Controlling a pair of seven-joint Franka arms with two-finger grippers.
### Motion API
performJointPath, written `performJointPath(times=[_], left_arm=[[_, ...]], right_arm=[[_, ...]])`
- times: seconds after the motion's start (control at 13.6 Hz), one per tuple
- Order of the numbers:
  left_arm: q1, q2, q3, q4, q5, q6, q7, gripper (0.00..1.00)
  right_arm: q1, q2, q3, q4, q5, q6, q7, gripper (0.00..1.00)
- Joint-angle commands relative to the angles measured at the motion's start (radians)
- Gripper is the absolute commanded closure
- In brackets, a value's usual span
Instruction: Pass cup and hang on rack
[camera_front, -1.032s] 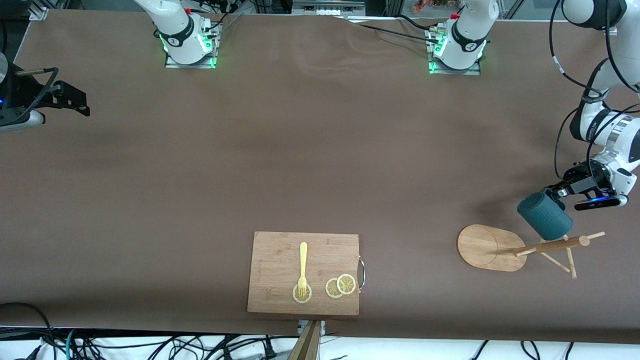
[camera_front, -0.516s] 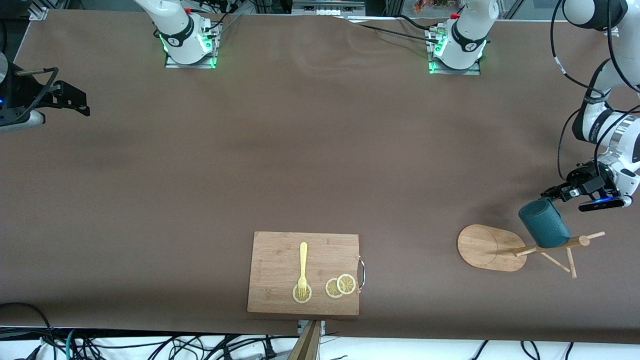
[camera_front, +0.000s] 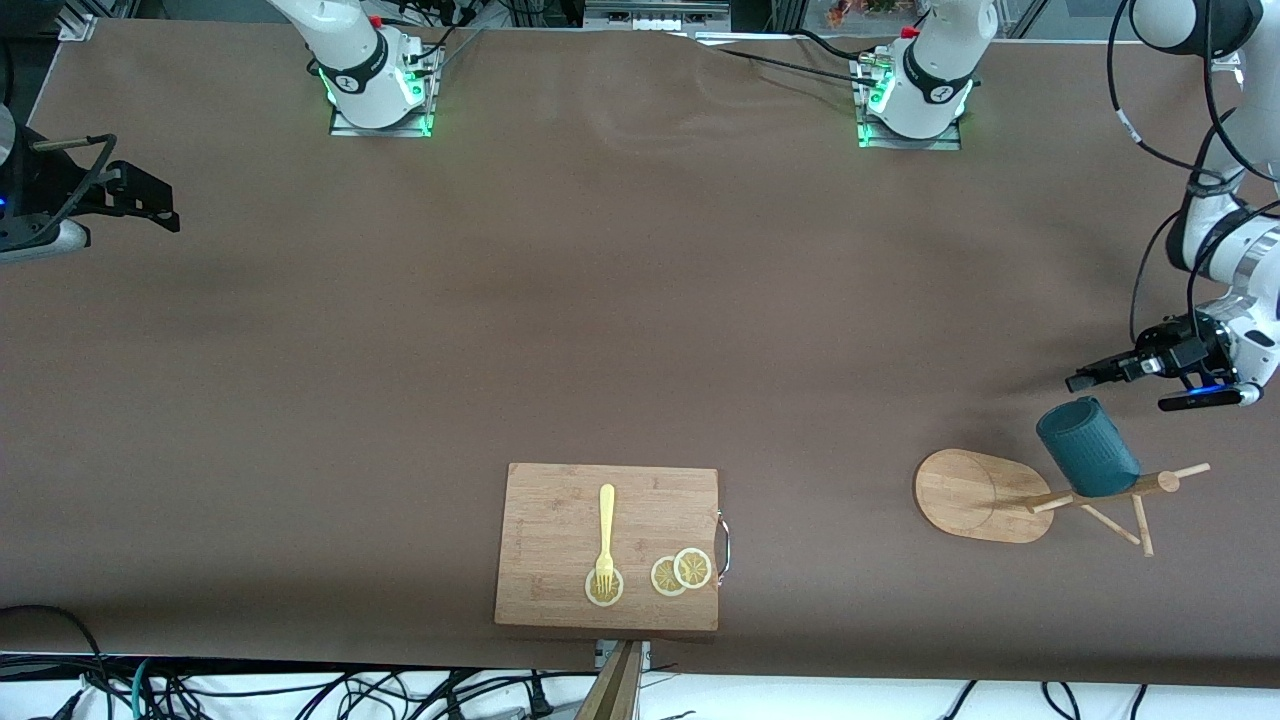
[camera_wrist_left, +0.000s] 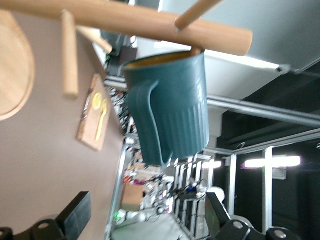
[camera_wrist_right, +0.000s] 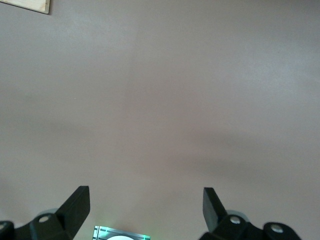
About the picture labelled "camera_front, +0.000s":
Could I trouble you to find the teal cup with yellow inside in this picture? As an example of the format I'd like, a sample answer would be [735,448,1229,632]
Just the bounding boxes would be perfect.
[1036,397,1142,499]

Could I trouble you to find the wooden mug rack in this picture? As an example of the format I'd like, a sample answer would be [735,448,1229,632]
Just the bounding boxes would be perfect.
[913,448,1211,558]

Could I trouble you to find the brown table cover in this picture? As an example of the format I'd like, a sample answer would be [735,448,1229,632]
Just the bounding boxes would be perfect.
[0,18,1280,689]

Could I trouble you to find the bamboo cutting board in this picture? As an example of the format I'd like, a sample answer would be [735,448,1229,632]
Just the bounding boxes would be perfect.
[494,462,733,633]

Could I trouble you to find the yellow plastic fork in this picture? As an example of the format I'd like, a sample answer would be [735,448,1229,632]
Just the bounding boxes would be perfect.
[595,484,617,596]

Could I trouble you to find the grey power strip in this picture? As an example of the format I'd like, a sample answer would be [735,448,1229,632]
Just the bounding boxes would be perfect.
[583,0,733,33]

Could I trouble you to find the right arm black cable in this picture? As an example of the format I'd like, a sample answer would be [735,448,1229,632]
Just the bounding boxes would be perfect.
[30,135,119,246]

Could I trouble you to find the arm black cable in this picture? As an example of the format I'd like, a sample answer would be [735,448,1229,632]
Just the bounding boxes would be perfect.
[1105,0,1280,351]
[30,135,119,246]

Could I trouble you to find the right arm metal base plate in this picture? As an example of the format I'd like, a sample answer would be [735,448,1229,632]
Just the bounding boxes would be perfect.
[330,50,433,138]

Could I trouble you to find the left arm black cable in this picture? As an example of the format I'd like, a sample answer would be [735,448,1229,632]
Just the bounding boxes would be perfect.
[1105,0,1280,351]

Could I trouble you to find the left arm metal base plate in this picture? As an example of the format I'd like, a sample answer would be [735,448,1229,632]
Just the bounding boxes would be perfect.
[858,55,961,151]

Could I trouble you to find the black looped floor cable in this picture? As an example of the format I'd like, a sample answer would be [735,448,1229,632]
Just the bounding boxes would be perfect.
[0,604,113,720]

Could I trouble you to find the short black table cable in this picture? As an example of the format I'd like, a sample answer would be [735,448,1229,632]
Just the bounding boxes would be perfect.
[795,28,871,63]

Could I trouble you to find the long black table cable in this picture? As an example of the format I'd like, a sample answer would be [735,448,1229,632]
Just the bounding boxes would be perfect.
[712,45,881,86]

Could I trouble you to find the wooden post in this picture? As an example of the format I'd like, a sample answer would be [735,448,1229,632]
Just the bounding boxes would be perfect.
[575,640,643,720]

